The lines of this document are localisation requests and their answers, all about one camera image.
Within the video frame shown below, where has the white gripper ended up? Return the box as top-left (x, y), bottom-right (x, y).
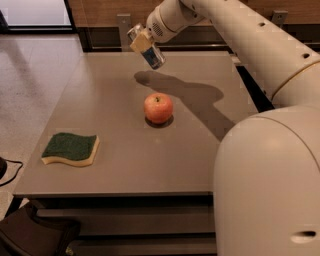
top-left (130, 5), bottom-right (176, 53)

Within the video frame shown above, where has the silver blue redbull can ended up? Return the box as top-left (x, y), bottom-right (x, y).
top-left (127, 23), bottom-right (166, 70)

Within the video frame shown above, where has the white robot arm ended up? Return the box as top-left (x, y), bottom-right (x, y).
top-left (128, 0), bottom-right (320, 256)

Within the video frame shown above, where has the red apple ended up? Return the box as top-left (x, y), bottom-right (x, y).
top-left (144, 93), bottom-right (173, 124)

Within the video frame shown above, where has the green yellow sponge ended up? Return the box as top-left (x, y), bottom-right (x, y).
top-left (41, 132), bottom-right (100, 167)

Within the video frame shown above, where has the grey drawer cabinet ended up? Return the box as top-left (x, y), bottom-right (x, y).
top-left (15, 52), bottom-right (256, 256)

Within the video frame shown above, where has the black round device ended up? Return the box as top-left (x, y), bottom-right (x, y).
top-left (0, 157), bottom-right (7, 179)

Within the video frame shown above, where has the left metal bracket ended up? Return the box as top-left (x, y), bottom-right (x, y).
top-left (117, 13), bottom-right (131, 52)

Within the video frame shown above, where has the metal bracket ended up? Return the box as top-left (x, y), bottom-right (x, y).
top-left (271, 10), bottom-right (288, 27)
top-left (117, 13), bottom-right (131, 52)

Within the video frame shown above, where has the right metal bracket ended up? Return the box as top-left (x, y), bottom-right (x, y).
top-left (271, 10), bottom-right (288, 27)

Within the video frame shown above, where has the black cable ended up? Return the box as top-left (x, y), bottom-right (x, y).
top-left (0, 159), bottom-right (24, 188)

